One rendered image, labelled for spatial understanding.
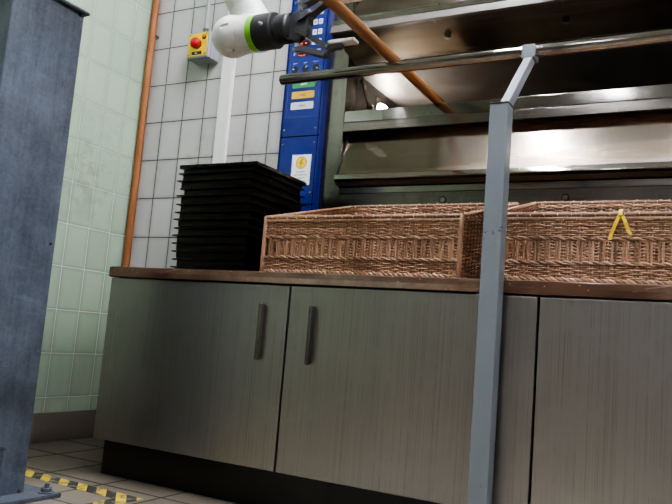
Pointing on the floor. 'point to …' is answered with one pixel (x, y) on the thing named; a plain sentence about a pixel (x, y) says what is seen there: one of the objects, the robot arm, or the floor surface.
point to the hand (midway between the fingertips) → (350, 19)
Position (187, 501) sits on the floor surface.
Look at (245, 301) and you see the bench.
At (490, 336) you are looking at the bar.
